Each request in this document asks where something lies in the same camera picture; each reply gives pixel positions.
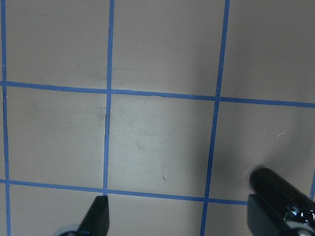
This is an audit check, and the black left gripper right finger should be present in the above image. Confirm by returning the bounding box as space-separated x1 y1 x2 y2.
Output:
247 194 293 236

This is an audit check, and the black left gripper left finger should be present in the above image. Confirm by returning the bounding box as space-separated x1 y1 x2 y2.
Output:
77 196 109 236

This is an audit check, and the dark glass wine bottle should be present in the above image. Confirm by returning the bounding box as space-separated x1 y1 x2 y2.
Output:
249 167 315 228

